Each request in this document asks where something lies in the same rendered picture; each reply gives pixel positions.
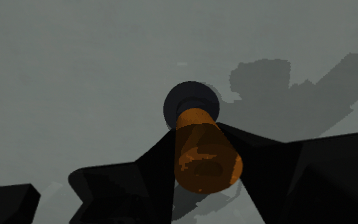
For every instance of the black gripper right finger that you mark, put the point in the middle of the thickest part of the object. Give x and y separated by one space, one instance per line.
272 170

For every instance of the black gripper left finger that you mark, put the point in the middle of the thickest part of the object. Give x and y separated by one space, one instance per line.
151 177

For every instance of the orange knob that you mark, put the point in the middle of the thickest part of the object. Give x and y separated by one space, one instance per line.
205 161

